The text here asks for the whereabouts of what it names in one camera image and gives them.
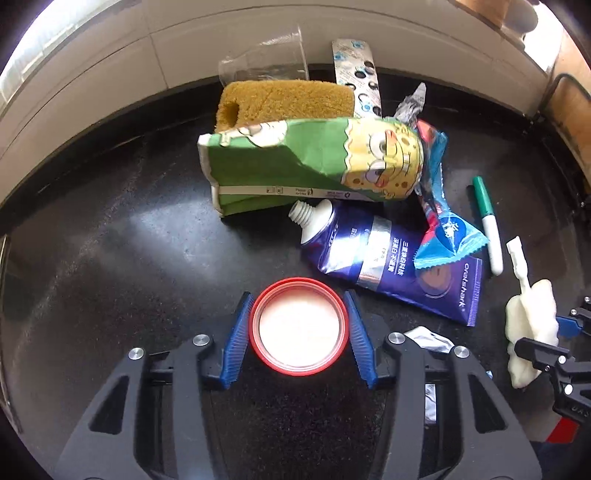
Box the red jar lid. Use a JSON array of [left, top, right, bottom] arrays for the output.
[[249, 277, 349, 377]]

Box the crumpled foil scrap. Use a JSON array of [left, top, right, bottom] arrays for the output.
[[405, 326, 455, 354]]

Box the blue toothpaste tube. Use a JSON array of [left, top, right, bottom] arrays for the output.
[[288, 199, 482, 327]]

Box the green white marker pen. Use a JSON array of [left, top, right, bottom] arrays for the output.
[[473, 176, 504, 276]]

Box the blue red snack wrapper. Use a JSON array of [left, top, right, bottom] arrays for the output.
[[414, 120, 489, 270]]

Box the green SpongeBob carton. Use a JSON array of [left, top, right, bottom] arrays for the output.
[[197, 118, 425, 216]]

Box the silver foil wrapper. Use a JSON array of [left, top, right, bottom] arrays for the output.
[[394, 83, 427, 128]]

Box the brown sponge block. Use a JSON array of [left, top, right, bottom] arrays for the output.
[[215, 80, 355, 132]]

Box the silver patterned blister strip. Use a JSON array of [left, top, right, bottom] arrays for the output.
[[332, 39, 382, 118]]

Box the clear plastic cup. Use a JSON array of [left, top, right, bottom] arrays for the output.
[[218, 25, 310, 86]]

